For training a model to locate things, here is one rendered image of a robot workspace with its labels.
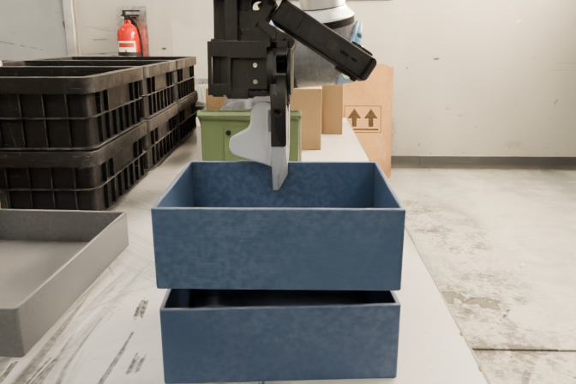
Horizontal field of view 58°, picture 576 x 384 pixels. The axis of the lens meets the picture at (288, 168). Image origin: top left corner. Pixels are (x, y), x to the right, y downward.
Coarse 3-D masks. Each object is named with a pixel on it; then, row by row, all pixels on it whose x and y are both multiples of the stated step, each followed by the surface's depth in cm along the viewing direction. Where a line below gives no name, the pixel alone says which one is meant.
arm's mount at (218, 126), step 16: (208, 112) 91; (224, 112) 91; (240, 112) 91; (208, 128) 92; (224, 128) 91; (240, 128) 91; (208, 144) 92; (224, 144) 92; (208, 160) 93; (224, 160) 93; (240, 160) 93
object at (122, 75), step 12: (108, 72) 85; (120, 72) 89; (132, 72) 95; (0, 84) 75; (12, 84) 75; (24, 84) 75; (36, 84) 75; (48, 84) 75; (60, 84) 75; (72, 84) 75; (84, 84) 75; (96, 84) 78; (108, 84) 83; (120, 84) 89
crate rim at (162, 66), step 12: (24, 60) 132; (36, 60) 132; (48, 60) 132; (60, 60) 132; (72, 60) 132; (84, 60) 132; (96, 60) 132; (108, 60) 132; (120, 60) 132; (132, 60) 132; (144, 60) 132; (156, 60) 132; (168, 60) 132; (144, 72) 105; (156, 72) 112
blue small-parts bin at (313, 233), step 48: (192, 192) 55; (240, 192) 55; (288, 192) 55; (336, 192) 55; (384, 192) 48; (192, 240) 41; (240, 240) 41; (288, 240) 41; (336, 240) 41; (384, 240) 41; (192, 288) 42; (240, 288) 42; (288, 288) 42; (336, 288) 42; (384, 288) 42
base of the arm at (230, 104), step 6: (258, 96) 93; (264, 96) 93; (228, 102) 96; (234, 102) 93; (240, 102) 92; (246, 102) 92; (252, 102) 92; (258, 102) 92; (222, 108) 95; (228, 108) 93; (234, 108) 92; (240, 108) 92; (246, 108) 91
